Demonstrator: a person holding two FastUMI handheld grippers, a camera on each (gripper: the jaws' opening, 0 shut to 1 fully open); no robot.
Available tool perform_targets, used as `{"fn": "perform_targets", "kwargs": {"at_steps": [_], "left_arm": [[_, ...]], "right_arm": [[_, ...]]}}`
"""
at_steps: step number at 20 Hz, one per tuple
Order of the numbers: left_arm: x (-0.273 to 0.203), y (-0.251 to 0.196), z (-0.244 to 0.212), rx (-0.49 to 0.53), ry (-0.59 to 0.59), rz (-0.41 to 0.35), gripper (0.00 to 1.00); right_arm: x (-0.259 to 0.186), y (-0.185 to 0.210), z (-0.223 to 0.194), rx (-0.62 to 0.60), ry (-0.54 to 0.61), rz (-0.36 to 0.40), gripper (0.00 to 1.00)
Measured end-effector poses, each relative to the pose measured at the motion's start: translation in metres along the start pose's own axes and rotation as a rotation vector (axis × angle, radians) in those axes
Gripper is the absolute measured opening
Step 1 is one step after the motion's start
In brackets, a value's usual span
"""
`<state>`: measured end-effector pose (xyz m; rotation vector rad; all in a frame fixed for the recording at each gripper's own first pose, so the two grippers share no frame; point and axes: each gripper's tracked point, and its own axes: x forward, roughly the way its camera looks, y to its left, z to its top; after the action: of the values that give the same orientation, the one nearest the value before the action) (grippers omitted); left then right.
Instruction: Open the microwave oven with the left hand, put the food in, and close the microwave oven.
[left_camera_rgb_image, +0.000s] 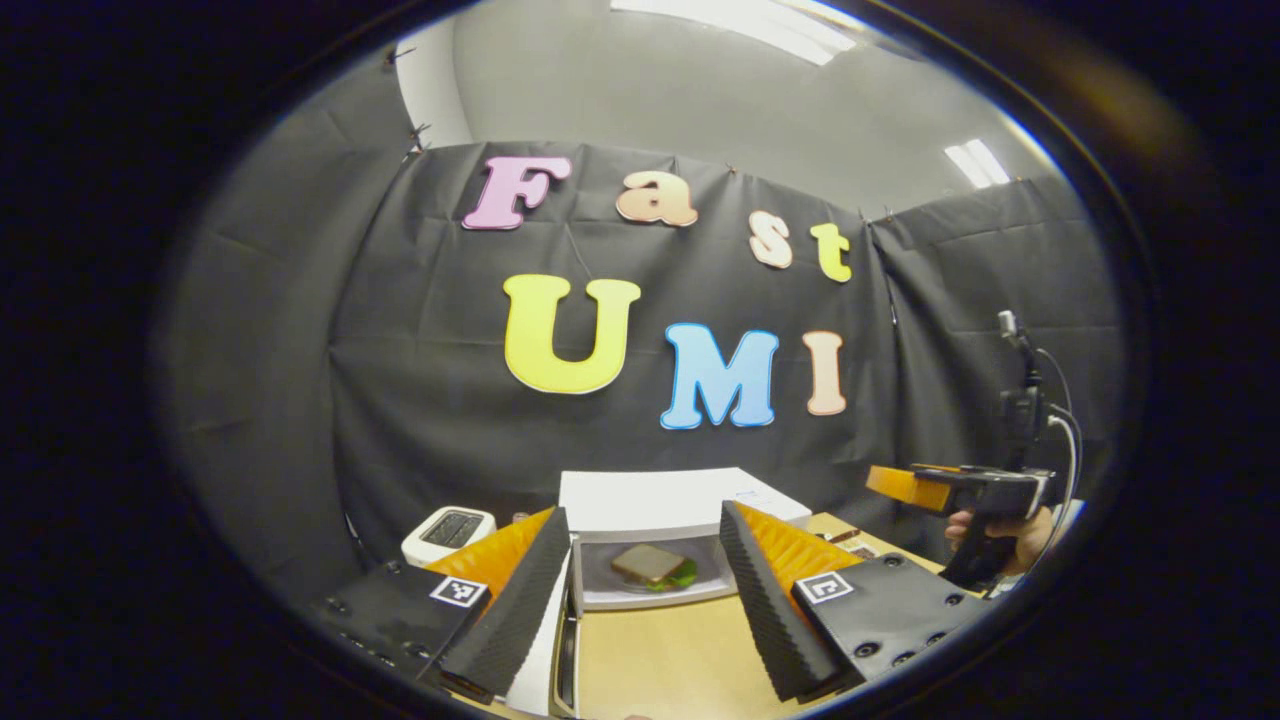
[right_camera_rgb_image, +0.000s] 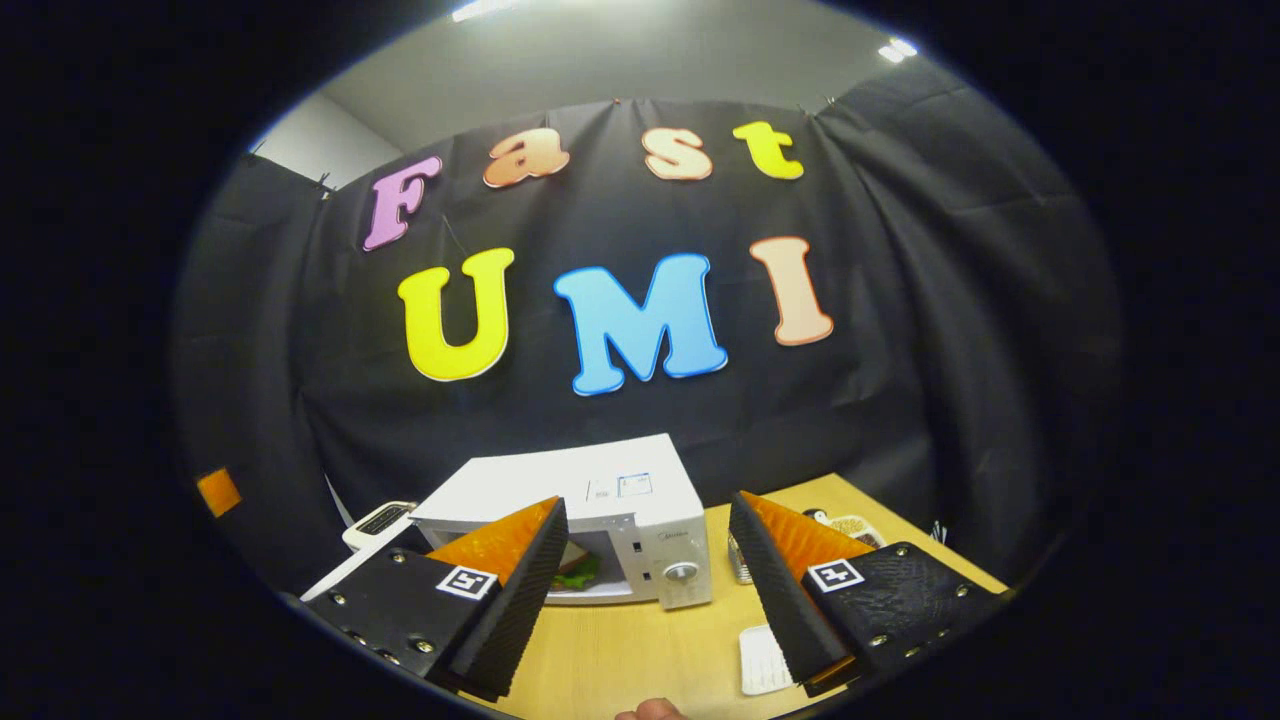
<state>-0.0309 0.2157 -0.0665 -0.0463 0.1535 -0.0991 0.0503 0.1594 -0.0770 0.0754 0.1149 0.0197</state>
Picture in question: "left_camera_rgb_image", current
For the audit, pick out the black backdrop cloth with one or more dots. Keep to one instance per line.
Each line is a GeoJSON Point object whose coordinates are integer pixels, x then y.
{"type": "Point", "coordinates": [400, 400]}

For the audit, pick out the white toaster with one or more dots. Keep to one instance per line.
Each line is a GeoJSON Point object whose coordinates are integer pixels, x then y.
{"type": "Point", "coordinates": [420, 550]}

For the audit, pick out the sandwich with lettuce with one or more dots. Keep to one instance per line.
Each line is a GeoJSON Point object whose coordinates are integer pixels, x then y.
{"type": "Point", "coordinates": [648, 563]}

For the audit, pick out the small ceiling light panel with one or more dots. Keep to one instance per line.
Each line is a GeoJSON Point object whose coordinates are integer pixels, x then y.
{"type": "Point", "coordinates": [978, 163]}

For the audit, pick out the white microwave oven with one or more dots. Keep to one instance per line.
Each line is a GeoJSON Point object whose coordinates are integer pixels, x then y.
{"type": "Point", "coordinates": [650, 495]}

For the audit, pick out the large ceiling light panel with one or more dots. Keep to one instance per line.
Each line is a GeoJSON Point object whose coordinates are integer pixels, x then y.
{"type": "Point", "coordinates": [760, 25]}

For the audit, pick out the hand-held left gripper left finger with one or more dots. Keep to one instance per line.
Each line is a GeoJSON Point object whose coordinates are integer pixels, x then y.
{"type": "Point", "coordinates": [520, 615]}

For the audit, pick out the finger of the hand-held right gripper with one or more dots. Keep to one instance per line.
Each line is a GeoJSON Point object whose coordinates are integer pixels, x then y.
{"type": "Point", "coordinates": [905, 485]}

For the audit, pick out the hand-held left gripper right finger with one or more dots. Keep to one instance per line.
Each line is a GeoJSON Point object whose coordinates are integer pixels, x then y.
{"type": "Point", "coordinates": [770, 610]}

